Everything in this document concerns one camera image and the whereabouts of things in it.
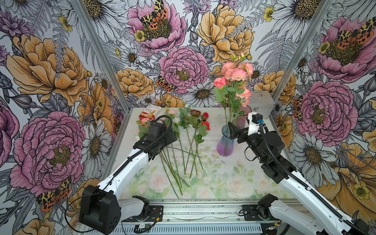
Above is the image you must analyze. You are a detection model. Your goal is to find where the black corrugated right cable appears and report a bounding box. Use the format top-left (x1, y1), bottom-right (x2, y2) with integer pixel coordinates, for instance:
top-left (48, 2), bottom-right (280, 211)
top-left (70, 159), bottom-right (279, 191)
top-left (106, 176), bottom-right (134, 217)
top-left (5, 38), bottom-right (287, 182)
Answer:
top-left (258, 118), bottom-right (368, 235)

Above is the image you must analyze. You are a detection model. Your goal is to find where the aluminium rail frame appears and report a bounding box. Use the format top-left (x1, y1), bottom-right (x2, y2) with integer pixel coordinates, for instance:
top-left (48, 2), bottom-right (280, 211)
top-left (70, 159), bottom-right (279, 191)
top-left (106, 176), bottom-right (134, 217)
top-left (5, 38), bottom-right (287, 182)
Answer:
top-left (73, 199), bottom-right (335, 235)

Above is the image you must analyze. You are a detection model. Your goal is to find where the black corrugated left cable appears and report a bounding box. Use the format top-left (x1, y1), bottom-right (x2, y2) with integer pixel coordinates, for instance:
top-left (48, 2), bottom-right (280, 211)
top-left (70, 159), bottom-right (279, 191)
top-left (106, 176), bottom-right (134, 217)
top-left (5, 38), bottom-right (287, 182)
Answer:
top-left (64, 114), bottom-right (174, 234)

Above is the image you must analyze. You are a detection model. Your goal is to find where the white pink flower stem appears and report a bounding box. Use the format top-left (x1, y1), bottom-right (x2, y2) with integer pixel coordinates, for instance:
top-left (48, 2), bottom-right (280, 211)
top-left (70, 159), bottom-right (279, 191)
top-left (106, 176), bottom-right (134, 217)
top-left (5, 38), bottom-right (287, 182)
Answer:
top-left (165, 109), bottom-right (190, 179)

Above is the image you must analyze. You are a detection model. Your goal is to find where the dark pink glass vase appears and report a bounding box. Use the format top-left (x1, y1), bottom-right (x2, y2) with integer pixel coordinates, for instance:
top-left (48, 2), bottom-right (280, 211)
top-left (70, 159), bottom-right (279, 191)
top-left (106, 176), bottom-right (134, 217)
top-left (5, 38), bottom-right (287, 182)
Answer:
top-left (236, 106), bottom-right (252, 129)

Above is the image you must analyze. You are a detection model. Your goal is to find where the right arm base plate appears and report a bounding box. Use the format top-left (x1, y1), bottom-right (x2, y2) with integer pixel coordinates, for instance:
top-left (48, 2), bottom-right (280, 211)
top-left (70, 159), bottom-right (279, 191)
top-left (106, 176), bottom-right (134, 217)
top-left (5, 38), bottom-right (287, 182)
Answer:
top-left (240, 194), bottom-right (278, 221)

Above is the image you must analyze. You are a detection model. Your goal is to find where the pink purple glass vase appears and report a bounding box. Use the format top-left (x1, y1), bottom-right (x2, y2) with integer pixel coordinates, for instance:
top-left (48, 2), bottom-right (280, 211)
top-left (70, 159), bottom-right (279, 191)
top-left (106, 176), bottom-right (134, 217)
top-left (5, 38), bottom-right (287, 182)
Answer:
top-left (216, 125), bottom-right (234, 157)

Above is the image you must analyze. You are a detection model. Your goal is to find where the black corrugated cable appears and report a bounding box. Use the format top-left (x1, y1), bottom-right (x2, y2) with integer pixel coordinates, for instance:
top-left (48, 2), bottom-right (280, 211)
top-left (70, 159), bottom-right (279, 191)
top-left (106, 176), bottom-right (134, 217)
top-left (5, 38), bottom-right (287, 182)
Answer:
top-left (258, 118), bottom-right (368, 235)
top-left (64, 114), bottom-right (174, 234)

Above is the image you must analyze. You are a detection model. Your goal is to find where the red white small box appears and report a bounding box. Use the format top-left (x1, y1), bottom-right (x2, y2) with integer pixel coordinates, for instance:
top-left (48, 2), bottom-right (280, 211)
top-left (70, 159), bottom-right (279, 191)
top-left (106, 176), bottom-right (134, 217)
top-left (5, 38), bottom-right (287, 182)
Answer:
top-left (139, 105), bottom-right (161, 120)

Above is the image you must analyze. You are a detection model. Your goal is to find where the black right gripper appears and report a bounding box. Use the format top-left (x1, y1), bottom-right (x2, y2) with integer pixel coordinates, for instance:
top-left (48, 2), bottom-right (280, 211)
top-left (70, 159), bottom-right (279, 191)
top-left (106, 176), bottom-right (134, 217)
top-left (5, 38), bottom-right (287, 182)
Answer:
top-left (228, 117), bottom-right (269, 162)

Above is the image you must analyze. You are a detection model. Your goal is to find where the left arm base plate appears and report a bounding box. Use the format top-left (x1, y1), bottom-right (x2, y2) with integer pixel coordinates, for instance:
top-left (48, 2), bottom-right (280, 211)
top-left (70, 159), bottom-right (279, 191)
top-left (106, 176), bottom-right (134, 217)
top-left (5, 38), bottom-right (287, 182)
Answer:
top-left (119, 196), bottom-right (164, 222)

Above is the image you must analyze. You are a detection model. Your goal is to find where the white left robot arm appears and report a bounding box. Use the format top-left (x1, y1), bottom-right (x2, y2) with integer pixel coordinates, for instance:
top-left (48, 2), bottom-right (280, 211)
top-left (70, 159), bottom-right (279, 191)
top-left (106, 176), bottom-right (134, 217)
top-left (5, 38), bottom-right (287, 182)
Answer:
top-left (79, 120), bottom-right (177, 235)

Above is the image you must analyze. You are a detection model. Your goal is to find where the silver first aid case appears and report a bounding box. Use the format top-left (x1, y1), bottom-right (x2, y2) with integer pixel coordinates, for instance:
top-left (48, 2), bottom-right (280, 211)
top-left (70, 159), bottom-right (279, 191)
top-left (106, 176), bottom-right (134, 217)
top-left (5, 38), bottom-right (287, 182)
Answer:
top-left (248, 91), bottom-right (275, 119)

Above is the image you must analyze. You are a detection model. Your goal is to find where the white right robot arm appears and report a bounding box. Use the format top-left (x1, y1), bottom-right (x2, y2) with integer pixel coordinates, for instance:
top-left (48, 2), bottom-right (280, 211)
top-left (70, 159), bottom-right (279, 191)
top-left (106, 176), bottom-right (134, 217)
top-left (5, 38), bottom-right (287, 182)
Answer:
top-left (228, 120), bottom-right (369, 235)

